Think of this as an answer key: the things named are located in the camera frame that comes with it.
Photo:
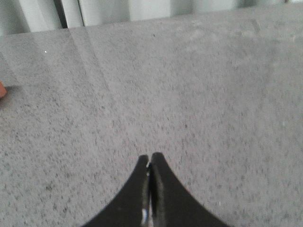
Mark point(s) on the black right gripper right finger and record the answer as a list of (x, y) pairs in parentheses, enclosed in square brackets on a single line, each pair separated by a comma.
[(172, 204)]

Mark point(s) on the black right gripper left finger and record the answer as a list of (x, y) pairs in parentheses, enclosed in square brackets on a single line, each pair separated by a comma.
[(130, 207)]

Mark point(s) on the orange foam cube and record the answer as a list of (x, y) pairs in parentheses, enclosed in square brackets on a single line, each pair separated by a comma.
[(3, 90)]

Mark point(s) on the pale green curtain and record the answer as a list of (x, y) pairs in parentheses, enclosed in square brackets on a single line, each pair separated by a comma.
[(22, 16)]

